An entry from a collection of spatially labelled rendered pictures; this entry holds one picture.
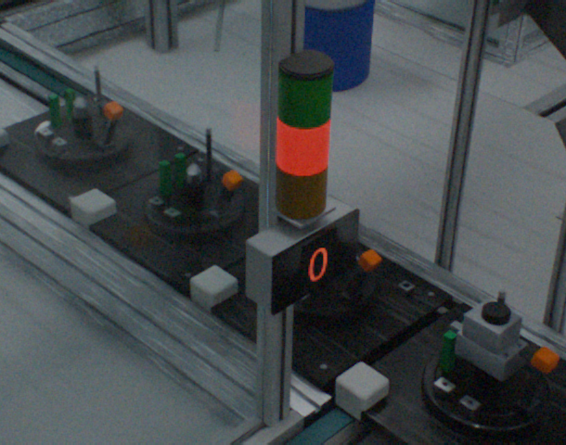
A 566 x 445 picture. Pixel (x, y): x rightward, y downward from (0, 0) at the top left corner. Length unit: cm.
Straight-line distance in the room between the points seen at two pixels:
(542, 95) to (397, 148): 33
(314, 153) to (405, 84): 114
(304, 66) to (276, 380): 39
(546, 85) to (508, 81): 7
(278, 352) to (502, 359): 24
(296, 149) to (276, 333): 25
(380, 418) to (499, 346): 16
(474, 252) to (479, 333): 49
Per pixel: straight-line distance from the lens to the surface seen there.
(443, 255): 161
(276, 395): 131
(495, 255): 179
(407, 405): 136
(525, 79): 228
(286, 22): 105
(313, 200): 112
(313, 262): 116
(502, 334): 130
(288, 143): 108
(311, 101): 106
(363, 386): 135
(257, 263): 113
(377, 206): 187
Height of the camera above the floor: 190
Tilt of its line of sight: 35 degrees down
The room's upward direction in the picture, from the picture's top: 2 degrees clockwise
